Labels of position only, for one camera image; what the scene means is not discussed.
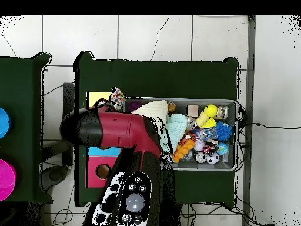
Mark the purple knobbly ball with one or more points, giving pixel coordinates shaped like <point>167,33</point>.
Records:
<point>131,106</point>

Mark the pink round lid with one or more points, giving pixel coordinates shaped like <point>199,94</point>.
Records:
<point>7,179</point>

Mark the orange toy brick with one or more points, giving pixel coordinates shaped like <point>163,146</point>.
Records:
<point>181,153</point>

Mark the blue round lid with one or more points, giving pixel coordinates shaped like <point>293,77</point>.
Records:
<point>4,123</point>

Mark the light blue spiky ball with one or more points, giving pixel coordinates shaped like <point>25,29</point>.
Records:
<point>223,131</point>

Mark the small soccer ball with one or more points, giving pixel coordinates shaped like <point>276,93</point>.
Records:
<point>212,158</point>

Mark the orange tiger plush toy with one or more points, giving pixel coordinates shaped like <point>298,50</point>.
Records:
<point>187,139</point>

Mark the plain yellow ball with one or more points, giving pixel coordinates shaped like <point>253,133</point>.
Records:
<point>211,110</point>

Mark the plain wooden block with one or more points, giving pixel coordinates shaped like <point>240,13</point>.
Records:
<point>192,110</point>

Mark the mint green cloth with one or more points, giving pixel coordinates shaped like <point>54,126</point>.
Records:
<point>176,127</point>

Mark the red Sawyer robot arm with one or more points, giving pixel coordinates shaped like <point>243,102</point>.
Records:
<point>117,131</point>

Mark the wooden box with three holes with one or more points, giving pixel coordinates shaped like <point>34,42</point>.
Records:
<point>93,174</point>

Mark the dark green table cloth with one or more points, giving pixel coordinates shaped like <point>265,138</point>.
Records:
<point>21,106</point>
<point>155,80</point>

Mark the cream white cloth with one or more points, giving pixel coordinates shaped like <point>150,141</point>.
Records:
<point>154,109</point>

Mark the colourful polka dot cloth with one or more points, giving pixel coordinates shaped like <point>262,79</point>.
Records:
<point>117,97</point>

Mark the silver mesh bin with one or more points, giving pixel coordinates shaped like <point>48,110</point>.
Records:
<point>211,166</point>

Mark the blue globe ball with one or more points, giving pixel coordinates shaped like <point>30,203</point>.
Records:
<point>222,148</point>

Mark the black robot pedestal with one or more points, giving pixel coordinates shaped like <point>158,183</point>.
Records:
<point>175,217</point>

